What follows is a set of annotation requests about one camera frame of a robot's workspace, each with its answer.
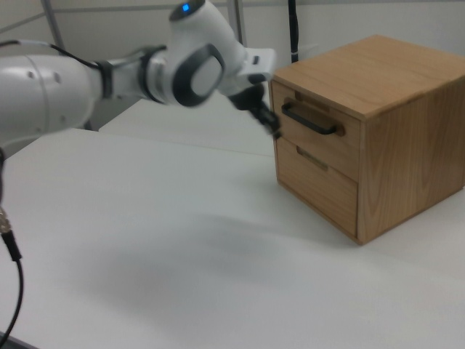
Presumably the wooden drawer without handle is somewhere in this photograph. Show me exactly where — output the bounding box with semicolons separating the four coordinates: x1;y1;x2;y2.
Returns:
275;137;361;238

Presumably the black metal drawer handle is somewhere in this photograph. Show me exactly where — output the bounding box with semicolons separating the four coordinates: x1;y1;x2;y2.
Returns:
280;103;341;136

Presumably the black pole with cable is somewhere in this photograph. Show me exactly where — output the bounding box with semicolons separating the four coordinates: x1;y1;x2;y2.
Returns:
287;0;302;64

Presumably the thick black cable with connector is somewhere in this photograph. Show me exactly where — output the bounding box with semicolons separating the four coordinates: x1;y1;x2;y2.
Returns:
0;145;25;342

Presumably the grey partition frame post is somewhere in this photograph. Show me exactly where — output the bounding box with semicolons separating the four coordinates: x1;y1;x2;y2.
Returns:
230;0;248;49
40;0;65;55

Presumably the wooden two-drawer cabinet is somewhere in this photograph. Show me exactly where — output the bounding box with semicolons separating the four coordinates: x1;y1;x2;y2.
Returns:
270;34;465;245

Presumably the wooden drawer with handle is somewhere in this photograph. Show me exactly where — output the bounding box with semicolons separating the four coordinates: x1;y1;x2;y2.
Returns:
271;80;363;174

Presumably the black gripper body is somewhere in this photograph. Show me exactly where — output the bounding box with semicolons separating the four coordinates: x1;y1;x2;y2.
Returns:
228;82;281;135

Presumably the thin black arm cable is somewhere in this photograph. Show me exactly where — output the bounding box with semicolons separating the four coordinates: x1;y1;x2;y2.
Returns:
0;39;107;71

